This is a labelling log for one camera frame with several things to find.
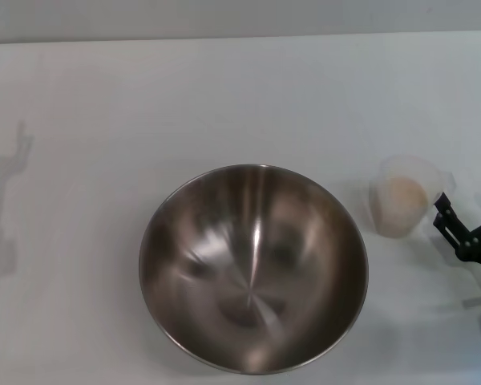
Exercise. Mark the white rice grains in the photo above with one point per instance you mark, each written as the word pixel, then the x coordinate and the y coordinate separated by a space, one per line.
pixel 401 200

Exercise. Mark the clear plastic measuring cup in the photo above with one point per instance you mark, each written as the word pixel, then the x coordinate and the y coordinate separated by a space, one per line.
pixel 405 172

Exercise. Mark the stainless steel mixing bowl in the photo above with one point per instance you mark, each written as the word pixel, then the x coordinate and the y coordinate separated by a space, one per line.
pixel 252 272

